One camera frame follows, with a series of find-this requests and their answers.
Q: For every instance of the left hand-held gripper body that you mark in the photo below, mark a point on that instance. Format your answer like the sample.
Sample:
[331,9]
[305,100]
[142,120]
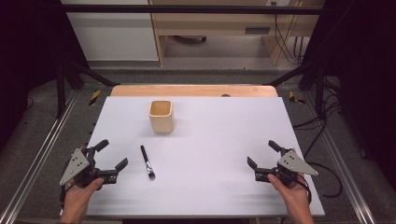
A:
[75,162]

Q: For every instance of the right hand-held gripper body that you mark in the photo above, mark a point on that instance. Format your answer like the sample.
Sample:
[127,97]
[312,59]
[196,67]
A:
[294,163]

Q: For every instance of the beige square cup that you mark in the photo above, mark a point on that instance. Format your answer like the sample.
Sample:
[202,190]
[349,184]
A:
[162,121]

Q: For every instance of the person's right hand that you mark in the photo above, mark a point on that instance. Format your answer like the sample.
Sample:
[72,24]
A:
[294,194]

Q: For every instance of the person's left hand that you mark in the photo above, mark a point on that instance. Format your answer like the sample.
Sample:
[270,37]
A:
[79,197]

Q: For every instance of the white table board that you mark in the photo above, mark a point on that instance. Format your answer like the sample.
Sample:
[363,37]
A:
[211,149]

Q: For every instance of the yellow black tape strip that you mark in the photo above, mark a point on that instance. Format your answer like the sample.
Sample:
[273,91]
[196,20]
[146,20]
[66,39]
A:
[95,97]
[294,97]

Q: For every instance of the black metal stand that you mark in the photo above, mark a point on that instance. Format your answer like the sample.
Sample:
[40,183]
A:
[319,90]
[60,90]

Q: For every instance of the wooden table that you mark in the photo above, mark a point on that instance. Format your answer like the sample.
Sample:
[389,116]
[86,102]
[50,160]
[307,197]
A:
[186,90]

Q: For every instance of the black curtain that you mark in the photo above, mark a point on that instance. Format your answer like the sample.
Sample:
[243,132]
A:
[28,56]
[364,77]

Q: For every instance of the white cabinet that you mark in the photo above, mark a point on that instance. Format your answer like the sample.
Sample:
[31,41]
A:
[112,34]

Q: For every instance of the light wooden desk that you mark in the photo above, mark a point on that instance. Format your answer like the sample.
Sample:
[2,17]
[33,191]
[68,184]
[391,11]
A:
[218,25]

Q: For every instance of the black horizontal bar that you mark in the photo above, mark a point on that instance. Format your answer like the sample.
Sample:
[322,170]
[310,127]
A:
[193,9]

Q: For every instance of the aluminium floor rail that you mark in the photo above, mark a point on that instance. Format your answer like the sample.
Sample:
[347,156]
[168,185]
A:
[339,155]
[37,155]

